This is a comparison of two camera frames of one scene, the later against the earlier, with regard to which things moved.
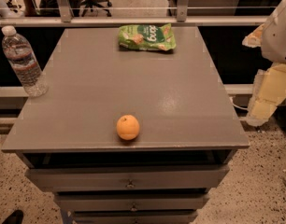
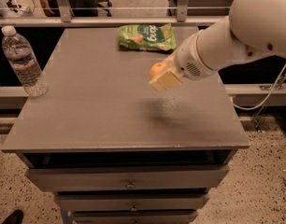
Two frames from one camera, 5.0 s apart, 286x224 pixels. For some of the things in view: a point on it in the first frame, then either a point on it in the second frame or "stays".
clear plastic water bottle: [24, 60] stays
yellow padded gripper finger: [270, 88] -> [164, 80]
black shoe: [16, 217] stays
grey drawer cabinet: [188, 136] stays
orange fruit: [127, 127] -> [155, 68]
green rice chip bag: [148, 36] stays
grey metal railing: [65, 20] stays
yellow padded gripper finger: [254, 38] -> [169, 61]
